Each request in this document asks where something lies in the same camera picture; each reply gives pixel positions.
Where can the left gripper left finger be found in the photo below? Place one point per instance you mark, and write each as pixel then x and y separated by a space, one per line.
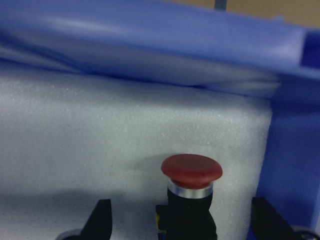
pixel 97 227

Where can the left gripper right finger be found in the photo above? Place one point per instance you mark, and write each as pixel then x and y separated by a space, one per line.
pixel 268 224

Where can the red push button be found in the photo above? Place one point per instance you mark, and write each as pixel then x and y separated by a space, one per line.
pixel 186 216

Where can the white foam in left bin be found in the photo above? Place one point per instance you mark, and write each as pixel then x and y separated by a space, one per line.
pixel 69 140

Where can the left blue plastic bin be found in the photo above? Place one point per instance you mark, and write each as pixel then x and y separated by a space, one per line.
pixel 156 42

